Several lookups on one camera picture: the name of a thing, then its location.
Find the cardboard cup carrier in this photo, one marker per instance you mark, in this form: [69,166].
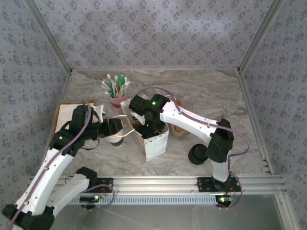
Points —
[137,125]

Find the white paper gift bag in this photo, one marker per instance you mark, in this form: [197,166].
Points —
[156,148]

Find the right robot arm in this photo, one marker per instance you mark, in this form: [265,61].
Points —
[189,122]

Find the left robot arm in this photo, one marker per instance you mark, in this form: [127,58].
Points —
[43,177]

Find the stack of paper cups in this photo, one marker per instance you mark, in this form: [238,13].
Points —
[115,140]

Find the pink straw holder cup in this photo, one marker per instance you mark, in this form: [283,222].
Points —
[117,104]

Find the stack of white napkins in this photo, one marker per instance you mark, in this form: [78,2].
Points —
[66,113]

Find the brown cardboard napkin tray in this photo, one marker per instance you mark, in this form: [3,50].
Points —
[55,119]

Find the stack of black cup lids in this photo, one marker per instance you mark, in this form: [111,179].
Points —
[196,154]

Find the controller board with LED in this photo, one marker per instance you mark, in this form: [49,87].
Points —
[92,198]
[224,199]

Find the steel sheet shelf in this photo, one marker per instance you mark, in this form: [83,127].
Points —
[156,218]

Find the aluminium table side rail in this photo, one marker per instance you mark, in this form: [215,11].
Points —
[251,107]
[63,95]

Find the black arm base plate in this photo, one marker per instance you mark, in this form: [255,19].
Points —
[108,184]
[204,184]

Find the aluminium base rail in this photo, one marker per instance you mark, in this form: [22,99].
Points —
[156,182]

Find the aluminium frame post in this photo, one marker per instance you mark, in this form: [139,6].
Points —
[256,40]
[53,40]

